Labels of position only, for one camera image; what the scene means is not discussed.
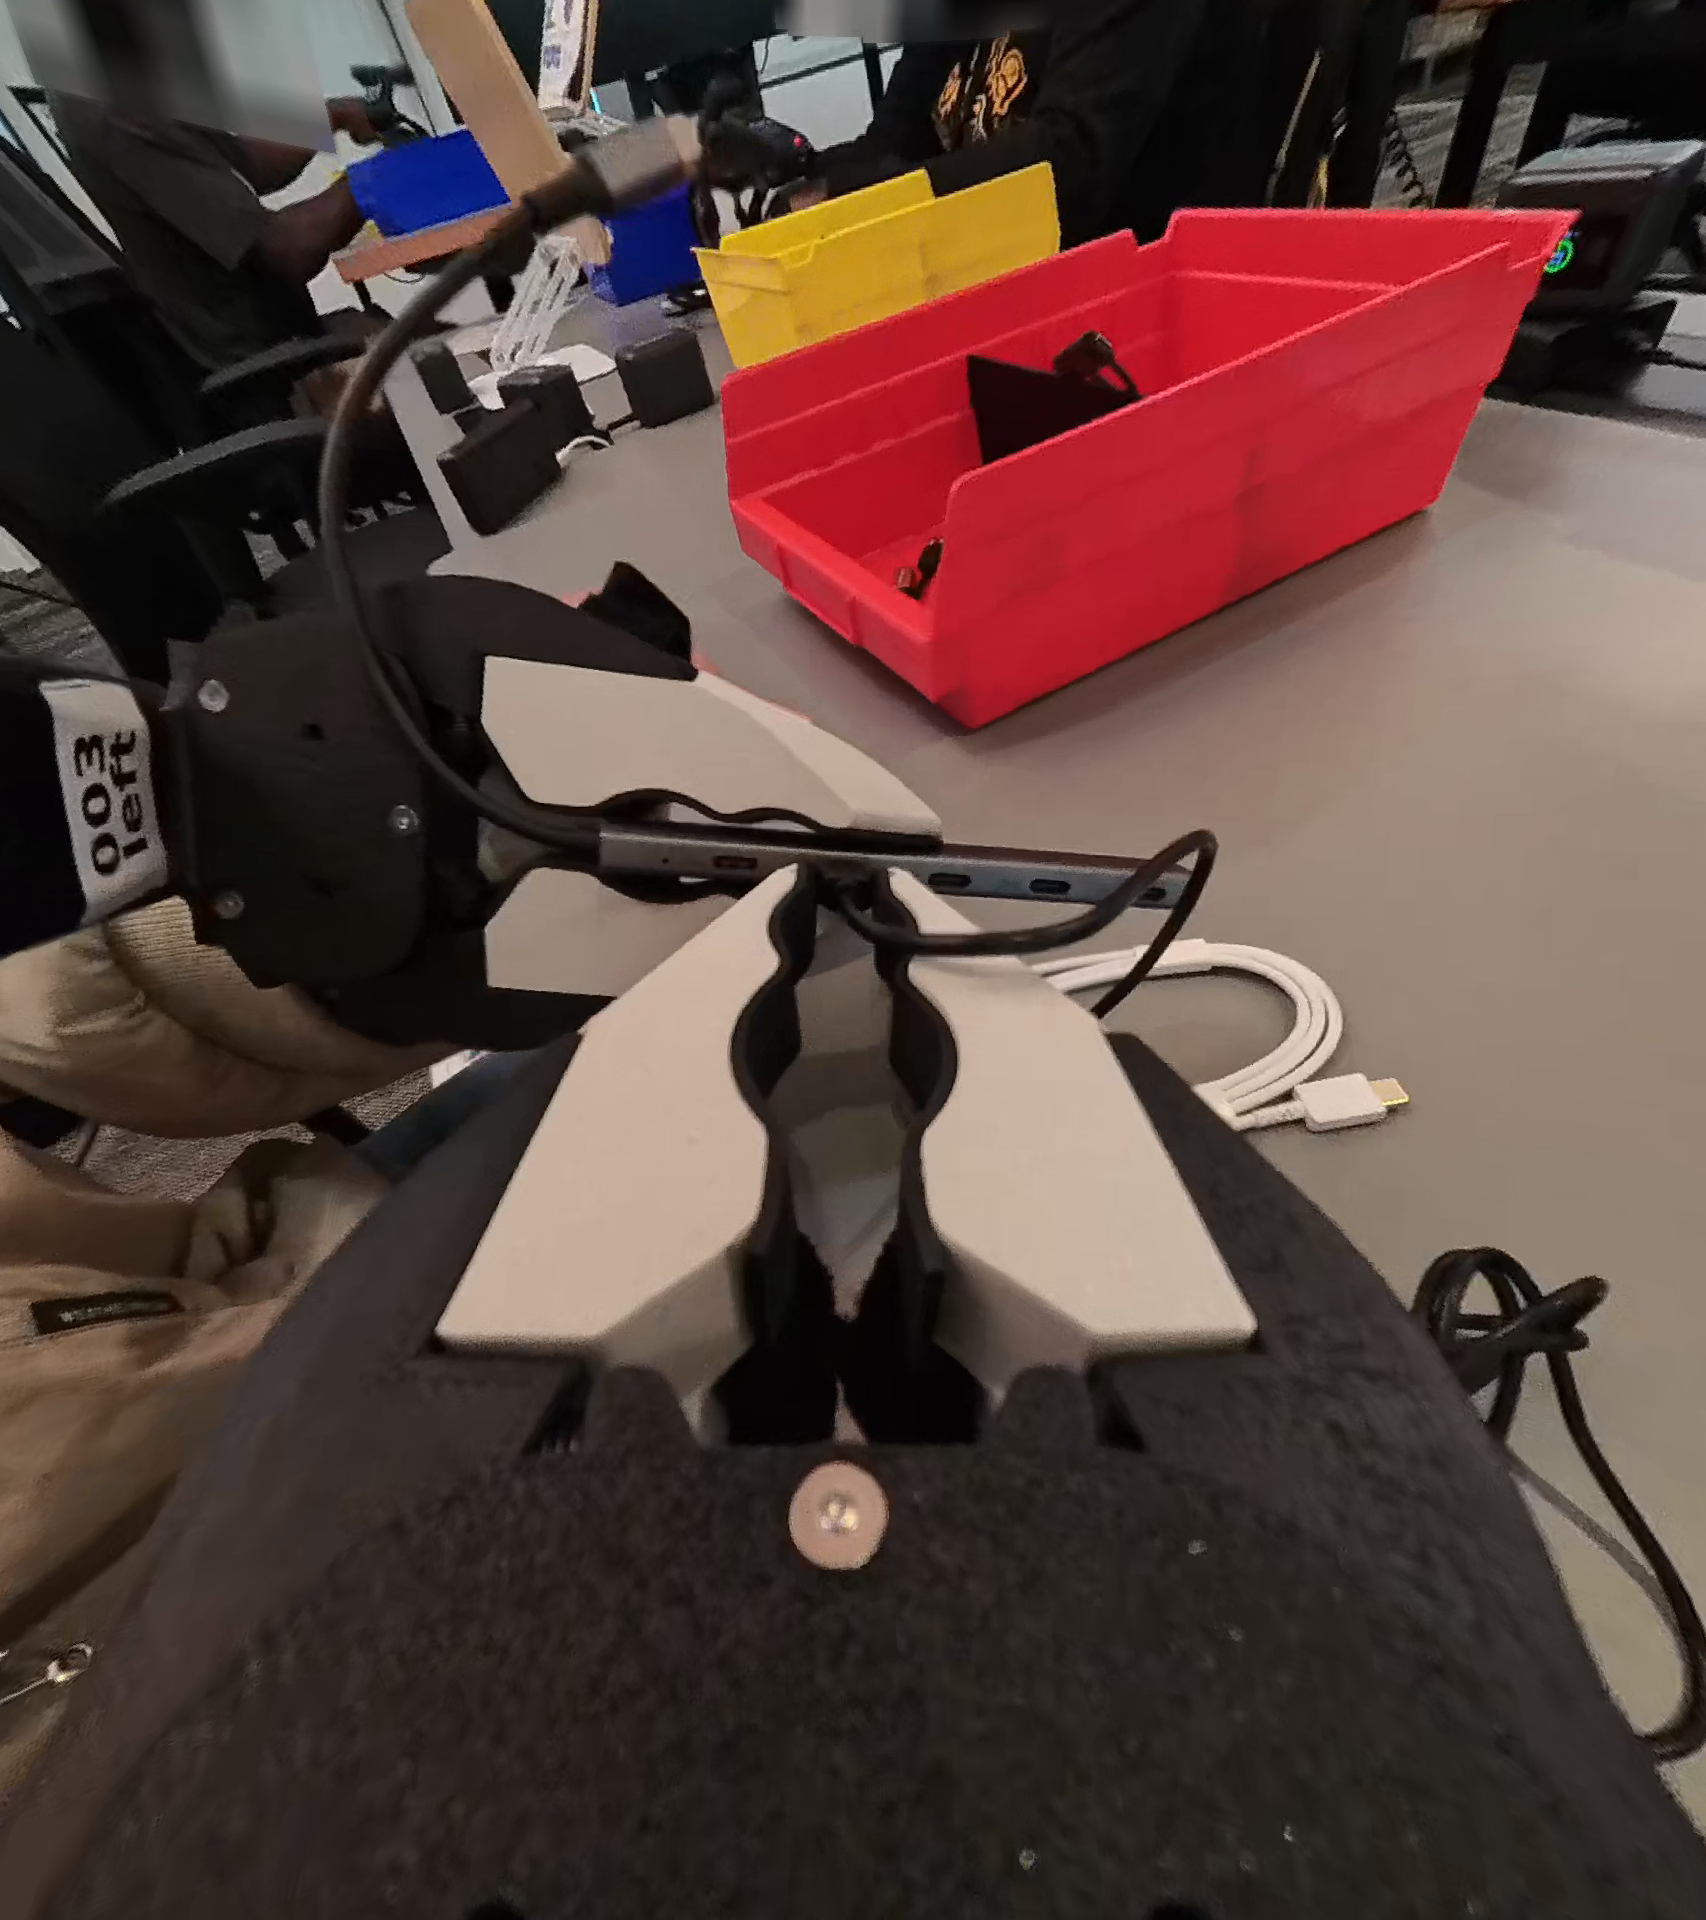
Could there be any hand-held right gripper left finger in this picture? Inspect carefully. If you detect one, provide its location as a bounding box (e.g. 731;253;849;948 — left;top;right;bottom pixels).
433;862;818;1441

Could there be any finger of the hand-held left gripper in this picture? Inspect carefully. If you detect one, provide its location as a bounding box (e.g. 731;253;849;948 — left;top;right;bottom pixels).
480;875;762;999
479;654;946;841

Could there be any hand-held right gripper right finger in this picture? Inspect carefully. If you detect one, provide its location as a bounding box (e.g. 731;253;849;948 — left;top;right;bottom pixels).
875;870;1261;1441

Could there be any white cable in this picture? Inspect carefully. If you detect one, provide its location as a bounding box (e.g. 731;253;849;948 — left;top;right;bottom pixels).
1041;940;1415;1137

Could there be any grey USB hub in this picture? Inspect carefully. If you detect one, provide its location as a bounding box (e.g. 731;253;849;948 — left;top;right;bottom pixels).
316;111;1187;919

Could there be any thick black braided cable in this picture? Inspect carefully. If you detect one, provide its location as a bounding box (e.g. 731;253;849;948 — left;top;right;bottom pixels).
1412;1248;1706;1759

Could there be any red storage bin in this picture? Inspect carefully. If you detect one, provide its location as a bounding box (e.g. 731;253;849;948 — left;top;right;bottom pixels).
720;205;1578;732

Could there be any person's left forearm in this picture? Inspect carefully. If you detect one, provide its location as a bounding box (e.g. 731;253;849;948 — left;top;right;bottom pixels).
0;899;412;1146

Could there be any grey desk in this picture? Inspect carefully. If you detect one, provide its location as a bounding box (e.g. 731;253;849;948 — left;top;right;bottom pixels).
380;275;1706;1920

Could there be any black divider of red bin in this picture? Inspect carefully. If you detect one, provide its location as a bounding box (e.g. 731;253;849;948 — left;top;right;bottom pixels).
964;351;1141;468

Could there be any yellow storage bin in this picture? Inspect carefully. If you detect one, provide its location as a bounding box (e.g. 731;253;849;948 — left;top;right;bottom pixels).
694;160;1063;370

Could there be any small blue storage bin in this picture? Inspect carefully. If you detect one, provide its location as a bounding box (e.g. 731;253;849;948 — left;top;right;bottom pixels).
598;191;706;305
347;125;514;237

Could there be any person's beige jacket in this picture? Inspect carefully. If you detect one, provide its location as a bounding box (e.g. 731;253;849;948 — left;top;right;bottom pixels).
0;1094;399;1920

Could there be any wooden stand with clear legs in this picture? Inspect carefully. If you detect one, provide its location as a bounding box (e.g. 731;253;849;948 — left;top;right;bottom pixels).
334;0;617;377

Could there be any black power station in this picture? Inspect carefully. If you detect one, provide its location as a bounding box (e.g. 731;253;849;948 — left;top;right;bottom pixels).
1499;141;1706;400

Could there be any short black cable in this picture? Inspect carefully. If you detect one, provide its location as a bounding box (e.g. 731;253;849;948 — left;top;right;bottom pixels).
1050;330;1145;400

